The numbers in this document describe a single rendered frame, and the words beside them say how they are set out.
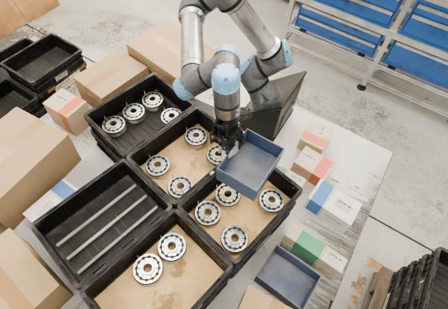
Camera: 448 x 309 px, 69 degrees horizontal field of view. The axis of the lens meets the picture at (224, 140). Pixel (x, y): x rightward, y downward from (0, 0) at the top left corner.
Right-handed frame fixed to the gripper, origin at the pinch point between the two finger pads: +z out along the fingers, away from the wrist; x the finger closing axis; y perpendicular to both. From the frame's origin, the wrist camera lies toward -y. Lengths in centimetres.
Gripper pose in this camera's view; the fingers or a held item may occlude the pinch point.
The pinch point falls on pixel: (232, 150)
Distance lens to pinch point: 112.8
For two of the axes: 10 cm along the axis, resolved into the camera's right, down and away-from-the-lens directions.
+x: 8.3, 4.1, -3.8
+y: -5.6, 6.5, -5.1
